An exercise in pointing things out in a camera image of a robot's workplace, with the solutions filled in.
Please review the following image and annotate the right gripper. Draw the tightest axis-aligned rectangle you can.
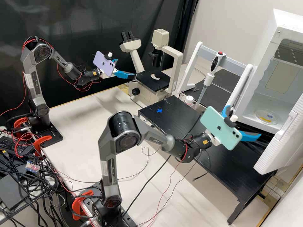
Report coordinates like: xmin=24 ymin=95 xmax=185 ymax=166
xmin=211 ymin=105 xmax=262 ymax=146

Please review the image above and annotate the petri dish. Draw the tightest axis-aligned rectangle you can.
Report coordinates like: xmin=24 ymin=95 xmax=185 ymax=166
xmin=255 ymin=108 xmax=279 ymax=125

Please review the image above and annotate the incubator door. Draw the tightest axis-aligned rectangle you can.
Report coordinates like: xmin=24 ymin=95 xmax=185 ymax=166
xmin=253 ymin=94 xmax=303 ymax=175

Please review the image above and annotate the white incubator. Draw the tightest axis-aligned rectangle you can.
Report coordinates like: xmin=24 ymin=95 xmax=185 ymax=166
xmin=233 ymin=8 xmax=303 ymax=135

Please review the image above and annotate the cream microscope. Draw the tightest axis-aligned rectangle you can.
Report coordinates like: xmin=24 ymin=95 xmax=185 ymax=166
xmin=119 ymin=29 xmax=184 ymax=102

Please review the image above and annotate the black platform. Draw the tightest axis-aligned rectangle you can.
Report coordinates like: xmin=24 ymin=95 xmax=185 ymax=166
xmin=187 ymin=127 xmax=278 ymax=225
xmin=138 ymin=95 xmax=208 ymax=142
xmin=189 ymin=83 xmax=235 ymax=107
xmin=212 ymin=69 xmax=241 ymax=84

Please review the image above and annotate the white pipette stand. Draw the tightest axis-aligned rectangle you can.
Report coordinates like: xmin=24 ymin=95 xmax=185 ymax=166
xmin=177 ymin=41 xmax=254 ymax=113

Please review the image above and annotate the pipette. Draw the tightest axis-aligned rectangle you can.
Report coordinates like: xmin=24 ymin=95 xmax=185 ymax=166
xmin=197 ymin=51 xmax=227 ymax=107

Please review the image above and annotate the red clamp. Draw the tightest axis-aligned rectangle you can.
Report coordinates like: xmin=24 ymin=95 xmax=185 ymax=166
xmin=33 ymin=135 xmax=53 ymax=156
xmin=13 ymin=117 xmax=31 ymax=133
xmin=72 ymin=189 xmax=94 ymax=221

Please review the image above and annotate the small circuit board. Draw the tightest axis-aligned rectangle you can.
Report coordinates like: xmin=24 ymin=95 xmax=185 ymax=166
xmin=25 ymin=161 xmax=41 ymax=172

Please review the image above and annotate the dark grey box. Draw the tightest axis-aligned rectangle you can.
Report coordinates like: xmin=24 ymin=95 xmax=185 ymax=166
xmin=0 ymin=174 xmax=29 ymax=211

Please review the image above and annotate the left wrist camera phone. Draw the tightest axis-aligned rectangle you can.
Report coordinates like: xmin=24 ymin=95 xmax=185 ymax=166
xmin=92 ymin=51 xmax=118 ymax=77

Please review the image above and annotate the wrist camera phone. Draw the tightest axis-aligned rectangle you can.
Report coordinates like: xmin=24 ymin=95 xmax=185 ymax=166
xmin=92 ymin=51 xmax=118 ymax=77
xmin=199 ymin=106 xmax=243 ymax=151

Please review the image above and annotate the right wrist camera phone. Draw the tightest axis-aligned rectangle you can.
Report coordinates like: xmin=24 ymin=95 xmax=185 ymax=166
xmin=199 ymin=106 xmax=243 ymax=151

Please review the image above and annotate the red wire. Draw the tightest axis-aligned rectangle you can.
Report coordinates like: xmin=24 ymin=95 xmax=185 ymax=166
xmin=137 ymin=151 xmax=187 ymax=226

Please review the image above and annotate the black cable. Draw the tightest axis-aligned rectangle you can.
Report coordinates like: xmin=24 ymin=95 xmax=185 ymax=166
xmin=122 ymin=155 xmax=172 ymax=214

